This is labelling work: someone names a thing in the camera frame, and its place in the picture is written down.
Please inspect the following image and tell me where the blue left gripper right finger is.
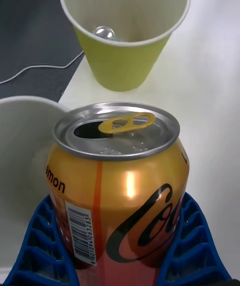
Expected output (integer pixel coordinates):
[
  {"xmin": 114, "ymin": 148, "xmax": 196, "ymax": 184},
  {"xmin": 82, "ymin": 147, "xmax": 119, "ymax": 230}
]
[{"xmin": 158, "ymin": 191, "xmax": 232, "ymax": 286}]

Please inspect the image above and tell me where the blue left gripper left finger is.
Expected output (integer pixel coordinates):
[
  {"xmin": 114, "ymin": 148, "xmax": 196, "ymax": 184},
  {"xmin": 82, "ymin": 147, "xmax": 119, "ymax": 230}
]
[{"xmin": 3, "ymin": 192, "xmax": 81, "ymax": 286}]

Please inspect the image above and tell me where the orange and red drink can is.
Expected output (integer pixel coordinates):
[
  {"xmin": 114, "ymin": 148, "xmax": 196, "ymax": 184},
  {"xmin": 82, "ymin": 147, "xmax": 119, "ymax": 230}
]
[{"xmin": 46, "ymin": 102, "xmax": 190, "ymax": 286}]

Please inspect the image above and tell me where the grey plastic waste bin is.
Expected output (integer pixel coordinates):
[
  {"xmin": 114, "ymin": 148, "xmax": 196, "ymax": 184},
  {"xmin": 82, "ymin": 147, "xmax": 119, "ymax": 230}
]
[{"xmin": 0, "ymin": 95, "xmax": 71, "ymax": 274}]

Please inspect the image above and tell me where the yellow-green plastic waste bin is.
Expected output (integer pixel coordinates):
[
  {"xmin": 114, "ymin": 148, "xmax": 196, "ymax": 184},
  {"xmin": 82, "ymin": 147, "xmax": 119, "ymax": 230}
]
[{"xmin": 59, "ymin": 0, "xmax": 192, "ymax": 92}]

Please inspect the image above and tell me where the white power strip cable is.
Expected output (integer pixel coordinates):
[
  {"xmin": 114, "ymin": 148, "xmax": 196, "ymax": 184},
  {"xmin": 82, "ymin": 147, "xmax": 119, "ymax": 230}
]
[{"xmin": 0, "ymin": 50, "xmax": 85, "ymax": 85}]

